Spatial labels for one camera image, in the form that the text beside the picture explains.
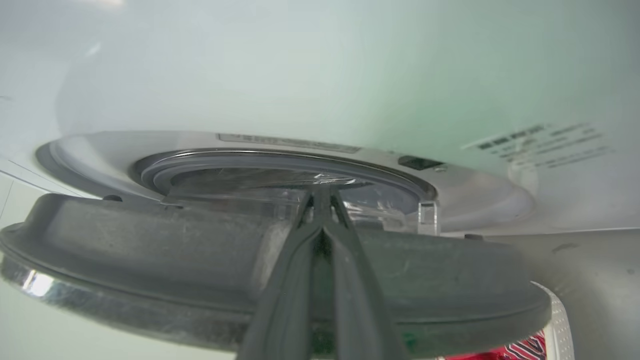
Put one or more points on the grey round washing machine door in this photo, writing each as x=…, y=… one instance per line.
x=150, y=270

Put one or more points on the white text sticker label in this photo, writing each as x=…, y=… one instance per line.
x=542, y=142

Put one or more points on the white washing machine body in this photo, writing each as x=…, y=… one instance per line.
x=320, y=75

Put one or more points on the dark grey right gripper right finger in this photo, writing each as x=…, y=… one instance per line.
x=357, y=300

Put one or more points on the grey rubber door gasket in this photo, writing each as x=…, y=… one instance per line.
x=280, y=162

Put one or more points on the red patterned garment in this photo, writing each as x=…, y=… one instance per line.
x=515, y=350

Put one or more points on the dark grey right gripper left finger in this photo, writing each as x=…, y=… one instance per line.
x=282, y=300

